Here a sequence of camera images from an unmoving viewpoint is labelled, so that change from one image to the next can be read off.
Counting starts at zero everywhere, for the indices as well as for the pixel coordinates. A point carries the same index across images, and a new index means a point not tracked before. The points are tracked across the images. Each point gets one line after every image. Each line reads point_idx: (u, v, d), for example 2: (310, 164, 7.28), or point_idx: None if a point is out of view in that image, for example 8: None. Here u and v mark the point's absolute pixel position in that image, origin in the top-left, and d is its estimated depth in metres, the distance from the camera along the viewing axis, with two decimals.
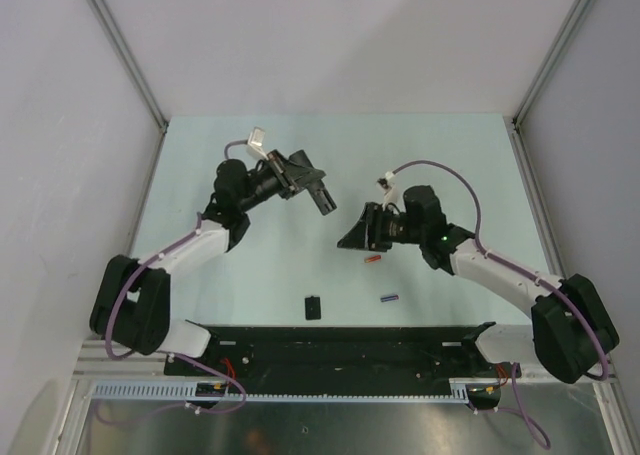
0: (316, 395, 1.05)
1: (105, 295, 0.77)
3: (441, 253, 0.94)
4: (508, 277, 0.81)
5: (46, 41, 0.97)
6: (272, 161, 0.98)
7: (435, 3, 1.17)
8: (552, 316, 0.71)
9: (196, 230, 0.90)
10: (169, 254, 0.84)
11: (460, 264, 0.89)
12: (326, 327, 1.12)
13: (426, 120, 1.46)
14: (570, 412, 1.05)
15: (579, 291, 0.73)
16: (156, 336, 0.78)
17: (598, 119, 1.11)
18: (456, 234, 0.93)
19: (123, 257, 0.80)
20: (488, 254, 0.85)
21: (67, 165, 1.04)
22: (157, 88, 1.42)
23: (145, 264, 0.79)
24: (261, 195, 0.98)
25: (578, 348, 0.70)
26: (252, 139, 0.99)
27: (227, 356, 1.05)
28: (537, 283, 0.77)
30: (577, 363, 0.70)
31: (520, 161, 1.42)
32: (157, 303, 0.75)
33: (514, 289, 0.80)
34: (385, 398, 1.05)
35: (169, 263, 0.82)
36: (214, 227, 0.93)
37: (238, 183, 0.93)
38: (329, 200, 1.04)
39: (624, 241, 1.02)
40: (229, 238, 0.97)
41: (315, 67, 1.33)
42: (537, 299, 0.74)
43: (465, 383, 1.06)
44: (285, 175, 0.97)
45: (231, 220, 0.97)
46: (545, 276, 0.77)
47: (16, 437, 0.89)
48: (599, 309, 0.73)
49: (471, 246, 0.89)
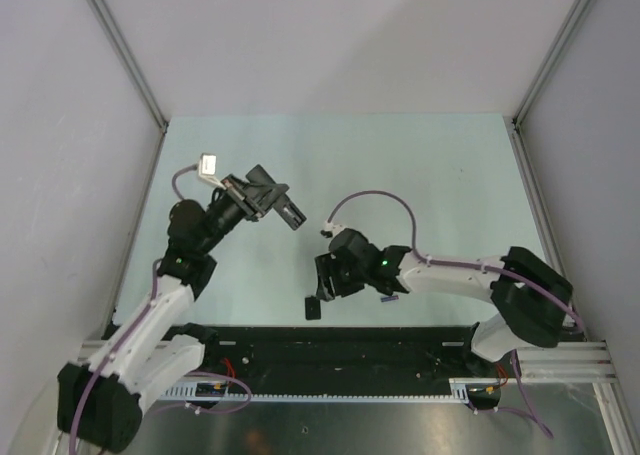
0: (316, 395, 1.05)
1: (63, 406, 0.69)
3: (388, 279, 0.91)
4: (458, 275, 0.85)
5: (46, 41, 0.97)
6: (230, 188, 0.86)
7: (435, 5, 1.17)
8: (510, 296, 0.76)
9: (152, 302, 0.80)
10: (121, 350, 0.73)
11: (409, 281, 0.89)
12: (326, 327, 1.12)
13: (426, 120, 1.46)
14: (569, 412, 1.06)
15: (521, 261, 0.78)
16: (131, 429, 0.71)
17: (598, 120, 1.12)
18: (394, 254, 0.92)
19: (72, 365, 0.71)
20: (430, 261, 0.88)
21: (68, 164, 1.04)
22: (157, 87, 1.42)
23: (96, 371, 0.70)
24: (226, 228, 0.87)
25: (545, 312, 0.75)
26: (203, 168, 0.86)
27: (227, 356, 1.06)
28: (485, 270, 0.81)
30: (550, 324, 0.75)
31: (520, 161, 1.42)
32: (120, 409, 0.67)
33: (467, 284, 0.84)
34: (385, 398, 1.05)
35: (123, 364, 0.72)
36: (171, 290, 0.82)
37: (193, 227, 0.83)
38: (298, 213, 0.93)
39: (624, 241, 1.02)
40: (194, 286, 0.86)
41: (315, 67, 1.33)
42: (491, 287, 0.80)
43: (465, 383, 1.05)
44: (248, 200, 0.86)
45: (195, 265, 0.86)
46: (488, 261, 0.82)
47: (16, 438, 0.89)
48: (544, 269, 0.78)
49: (412, 260, 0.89)
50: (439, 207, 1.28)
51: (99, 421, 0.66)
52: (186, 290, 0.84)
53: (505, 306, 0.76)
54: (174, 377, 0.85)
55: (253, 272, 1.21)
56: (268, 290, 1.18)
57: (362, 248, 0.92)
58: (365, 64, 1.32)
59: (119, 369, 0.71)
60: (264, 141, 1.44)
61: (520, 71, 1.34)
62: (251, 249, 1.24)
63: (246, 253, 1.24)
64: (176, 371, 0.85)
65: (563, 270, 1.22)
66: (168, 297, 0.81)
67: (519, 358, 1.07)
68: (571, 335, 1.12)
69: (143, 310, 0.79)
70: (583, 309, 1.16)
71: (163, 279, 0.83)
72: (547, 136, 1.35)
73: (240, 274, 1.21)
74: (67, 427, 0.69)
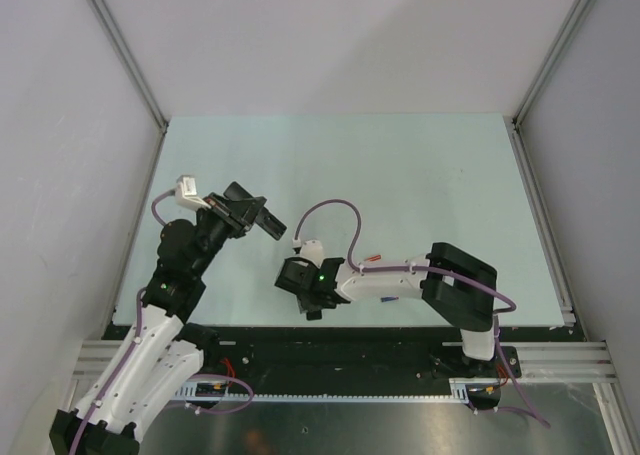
0: (316, 395, 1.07)
1: (58, 448, 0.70)
3: (329, 293, 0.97)
4: (392, 279, 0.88)
5: (47, 41, 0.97)
6: (215, 206, 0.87)
7: (435, 5, 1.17)
8: (442, 293, 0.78)
9: (136, 338, 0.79)
10: (108, 394, 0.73)
11: (347, 290, 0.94)
12: (327, 328, 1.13)
13: (426, 120, 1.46)
14: (569, 412, 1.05)
15: (444, 256, 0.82)
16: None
17: (598, 120, 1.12)
18: (330, 269, 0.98)
19: (62, 413, 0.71)
20: (363, 270, 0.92)
21: (67, 164, 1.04)
22: (156, 88, 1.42)
23: (84, 419, 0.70)
24: (215, 246, 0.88)
25: (475, 301, 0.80)
26: (184, 190, 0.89)
27: (227, 356, 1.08)
28: (413, 271, 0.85)
30: (481, 311, 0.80)
31: (520, 160, 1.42)
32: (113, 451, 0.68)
33: (400, 286, 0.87)
34: (385, 398, 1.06)
35: (110, 410, 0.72)
36: (155, 323, 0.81)
37: (185, 247, 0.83)
38: (278, 227, 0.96)
39: (622, 242, 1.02)
40: (181, 309, 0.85)
41: (315, 67, 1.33)
42: (422, 285, 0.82)
43: (465, 383, 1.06)
44: (233, 216, 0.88)
45: (186, 286, 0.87)
46: (416, 263, 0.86)
47: (17, 437, 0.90)
48: (463, 258, 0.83)
49: (349, 271, 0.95)
50: (438, 207, 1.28)
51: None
52: (171, 321, 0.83)
53: (440, 302, 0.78)
54: (172, 392, 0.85)
55: (252, 272, 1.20)
56: (265, 291, 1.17)
57: (298, 271, 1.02)
58: (365, 64, 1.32)
59: (107, 416, 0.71)
60: (263, 141, 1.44)
61: (521, 72, 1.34)
62: (250, 250, 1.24)
63: (245, 253, 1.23)
64: (172, 387, 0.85)
65: (563, 271, 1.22)
66: (152, 331, 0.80)
67: (519, 358, 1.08)
68: (571, 334, 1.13)
69: (129, 347, 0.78)
70: (583, 309, 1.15)
71: (148, 310, 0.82)
72: (547, 136, 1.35)
73: (239, 274, 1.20)
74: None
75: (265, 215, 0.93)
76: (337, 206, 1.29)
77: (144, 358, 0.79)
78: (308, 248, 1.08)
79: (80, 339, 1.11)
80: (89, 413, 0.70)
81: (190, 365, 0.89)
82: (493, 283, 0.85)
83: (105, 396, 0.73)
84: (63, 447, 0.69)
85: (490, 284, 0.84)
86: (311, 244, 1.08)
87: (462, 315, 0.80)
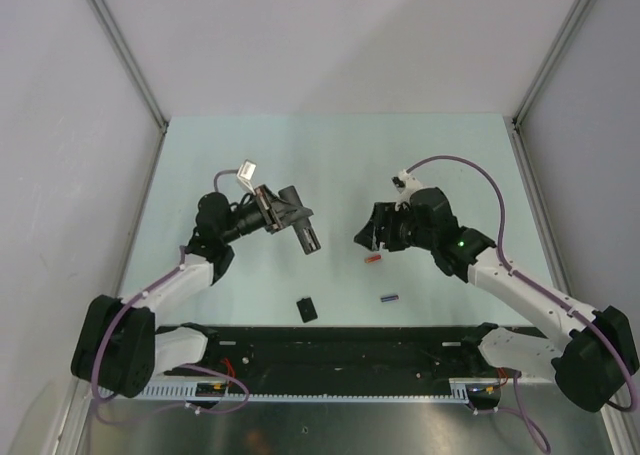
0: (316, 395, 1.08)
1: (88, 336, 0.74)
3: (457, 259, 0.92)
4: (537, 302, 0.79)
5: (46, 40, 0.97)
6: (258, 197, 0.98)
7: (436, 4, 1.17)
8: (589, 352, 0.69)
9: (181, 264, 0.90)
10: (152, 293, 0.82)
11: (481, 275, 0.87)
12: (323, 327, 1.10)
13: (427, 120, 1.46)
14: (569, 413, 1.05)
15: (614, 327, 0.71)
16: (141, 377, 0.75)
17: (599, 120, 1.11)
18: (475, 241, 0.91)
19: (106, 297, 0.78)
20: (513, 272, 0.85)
21: (67, 164, 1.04)
22: (156, 87, 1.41)
23: (129, 303, 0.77)
24: (245, 230, 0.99)
25: (610, 381, 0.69)
26: (242, 172, 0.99)
27: (227, 356, 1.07)
28: (571, 315, 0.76)
30: (606, 393, 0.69)
31: (520, 160, 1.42)
32: (143, 344, 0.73)
33: (542, 316, 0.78)
34: (384, 399, 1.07)
35: (154, 301, 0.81)
36: (199, 260, 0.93)
37: (219, 215, 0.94)
38: (314, 240, 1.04)
39: (622, 241, 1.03)
40: (214, 271, 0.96)
41: (315, 65, 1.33)
42: (574, 335, 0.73)
43: (465, 383, 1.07)
44: (271, 212, 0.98)
45: (215, 253, 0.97)
46: (579, 310, 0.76)
47: (18, 438, 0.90)
48: (631, 342, 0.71)
49: (493, 259, 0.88)
50: None
51: (121, 353, 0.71)
52: (209, 266, 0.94)
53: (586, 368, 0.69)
54: (178, 357, 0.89)
55: (252, 272, 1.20)
56: (266, 290, 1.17)
57: (444, 218, 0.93)
58: (366, 63, 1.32)
59: (150, 304, 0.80)
60: (264, 141, 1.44)
61: (520, 71, 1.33)
62: (250, 250, 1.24)
63: (245, 253, 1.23)
64: (177, 358, 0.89)
65: (563, 272, 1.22)
66: (193, 266, 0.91)
67: None
68: None
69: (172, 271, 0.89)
70: None
71: (190, 255, 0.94)
72: (547, 136, 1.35)
73: (239, 274, 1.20)
74: (86, 357, 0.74)
75: (305, 221, 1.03)
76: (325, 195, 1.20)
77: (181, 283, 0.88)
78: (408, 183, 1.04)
79: None
80: (135, 299, 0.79)
81: (196, 345, 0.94)
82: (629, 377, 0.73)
83: (150, 294, 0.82)
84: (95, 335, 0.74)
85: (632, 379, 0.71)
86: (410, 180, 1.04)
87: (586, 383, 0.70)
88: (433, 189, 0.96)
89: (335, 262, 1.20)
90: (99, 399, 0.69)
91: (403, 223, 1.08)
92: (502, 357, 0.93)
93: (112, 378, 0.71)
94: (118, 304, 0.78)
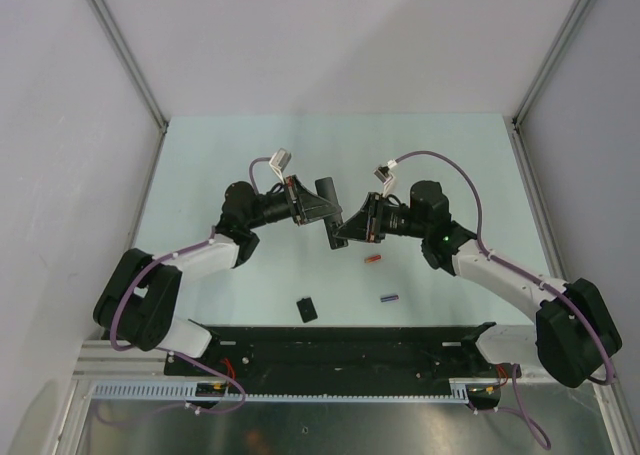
0: (316, 395, 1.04)
1: (115, 284, 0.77)
3: (442, 252, 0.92)
4: (513, 280, 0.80)
5: (46, 40, 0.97)
6: (285, 187, 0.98)
7: (437, 4, 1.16)
8: (558, 319, 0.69)
9: (210, 238, 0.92)
10: (181, 257, 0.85)
11: (463, 264, 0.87)
12: (322, 327, 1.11)
13: (426, 120, 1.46)
14: (569, 413, 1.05)
15: (584, 296, 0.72)
16: (157, 334, 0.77)
17: (598, 118, 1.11)
18: (460, 236, 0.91)
19: (139, 250, 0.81)
20: (491, 257, 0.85)
21: (68, 164, 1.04)
22: (157, 86, 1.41)
23: (159, 259, 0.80)
24: (270, 217, 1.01)
25: (582, 352, 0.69)
26: (275, 160, 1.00)
27: (227, 356, 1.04)
28: (541, 287, 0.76)
30: (580, 365, 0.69)
31: (520, 160, 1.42)
32: (164, 302, 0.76)
33: (518, 293, 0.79)
34: (385, 398, 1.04)
35: (182, 261, 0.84)
36: (225, 240, 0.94)
37: (246, 206, 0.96)
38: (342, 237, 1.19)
39: (623, 241, 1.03)
40: (237, 256, 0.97)
41: (315, 65, 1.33)
42: (542, 303, 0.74)
43: (465, 383, 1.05)
44: (297, 205, 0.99)
45: (241, 238, 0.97)
46: (549, 281, 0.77)
47: (16, 438, 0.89)
48: (603, 313, 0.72)
49: (474, 247, 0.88)
50: None
51: (143, 306, 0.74)
52: (234, 247, 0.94)
53: (557, 335, 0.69)
54: (185, 342, 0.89)
55: (253, 272, 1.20)
56: (266, 290, 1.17)
57: (440, 214, 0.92)
58: (366, 63, 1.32)
59: (178, 265, 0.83)
60: (264, 141, 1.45)
61: (520, 72, 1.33)
62: None
63: None
64: (184, 342, 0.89)
65: (563, 271, 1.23)
66: (221, 243, 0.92)
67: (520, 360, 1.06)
68: None
69: (201, 243, 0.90)
70: None
71: (221, 234, 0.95)
72: (547, 136, 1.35)
73: (239, 274, 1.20)
74: (108, 305, 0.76)
75: (333, 214, 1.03)
76: (324, 185, 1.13)
77: (207, 257, 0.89)
78: (385, 183, 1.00)
79: (80, 340, 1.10)
80: (166, 257, 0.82)
81: (199, 336, 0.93)
82: (612, 353, 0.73)
83: (180, 256, 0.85)
84: (121, 285, 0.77)
85: (609, 353, 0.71)
86: (390, 178, 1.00)
87: (559, 353, 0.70)
88: (437, 184, 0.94)
89: (335, 263, 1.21)
90: (114, 345, 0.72)
91: (394, 213, 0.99)
92: (502, 355, 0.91)
93: (130, 327, 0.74)
94: (149, 258, 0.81)
